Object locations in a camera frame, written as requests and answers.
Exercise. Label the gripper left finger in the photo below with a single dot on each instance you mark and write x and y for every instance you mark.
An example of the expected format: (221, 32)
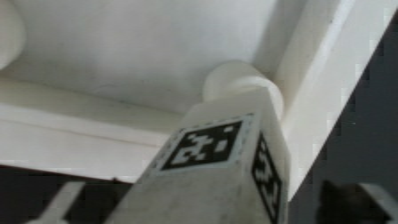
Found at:
(52, 216)

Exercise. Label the white table leg with tag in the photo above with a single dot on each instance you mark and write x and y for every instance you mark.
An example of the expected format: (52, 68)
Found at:
(215, 181)

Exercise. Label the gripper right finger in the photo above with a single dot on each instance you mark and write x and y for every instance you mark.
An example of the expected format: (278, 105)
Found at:
(384, 200)

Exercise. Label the white square table top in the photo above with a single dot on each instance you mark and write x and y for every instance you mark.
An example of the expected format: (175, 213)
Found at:
(105, 60)

